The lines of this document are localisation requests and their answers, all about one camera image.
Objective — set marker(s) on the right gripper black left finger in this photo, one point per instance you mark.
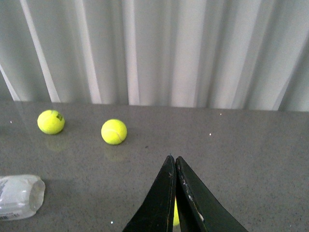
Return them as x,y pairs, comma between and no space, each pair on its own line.
156,213

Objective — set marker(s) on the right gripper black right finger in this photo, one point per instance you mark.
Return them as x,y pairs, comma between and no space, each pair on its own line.
198,208

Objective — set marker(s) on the Wilson tennis ball can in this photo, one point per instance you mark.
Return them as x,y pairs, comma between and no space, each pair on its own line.
21,196

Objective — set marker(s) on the tennis ball with Wilson print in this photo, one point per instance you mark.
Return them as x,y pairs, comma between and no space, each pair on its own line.
176,220

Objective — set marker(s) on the tennis ball centre right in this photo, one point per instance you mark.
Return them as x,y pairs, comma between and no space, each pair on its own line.
114,131

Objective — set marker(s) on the tennis ball centre left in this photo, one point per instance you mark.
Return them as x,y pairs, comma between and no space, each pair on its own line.
51,122

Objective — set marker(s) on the white pleated curtain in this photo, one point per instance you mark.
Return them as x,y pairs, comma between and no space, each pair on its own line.
225,54

